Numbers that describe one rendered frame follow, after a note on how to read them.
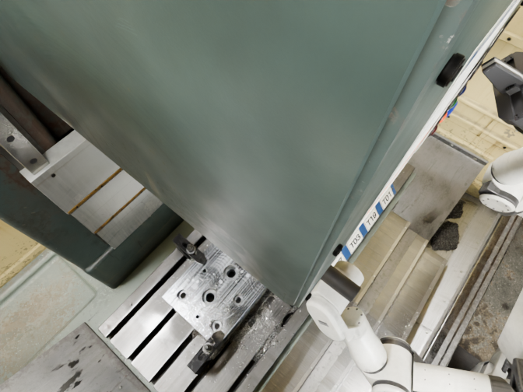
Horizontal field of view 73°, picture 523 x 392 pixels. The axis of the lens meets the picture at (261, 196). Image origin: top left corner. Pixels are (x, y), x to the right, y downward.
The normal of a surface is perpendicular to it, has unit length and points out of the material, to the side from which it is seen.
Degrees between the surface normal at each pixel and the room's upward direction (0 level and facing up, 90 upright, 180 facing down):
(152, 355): 0
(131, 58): 90
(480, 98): 90
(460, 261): 17
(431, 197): 24
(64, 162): 90
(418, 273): 8
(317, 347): 7
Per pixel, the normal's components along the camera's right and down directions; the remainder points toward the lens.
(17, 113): 0.77, 0.57
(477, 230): -0.22, -0.60
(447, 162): -0.25, -0.13
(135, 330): 0.00, -0.46
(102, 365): 0.27, -0.69
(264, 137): -0.63, 0.69
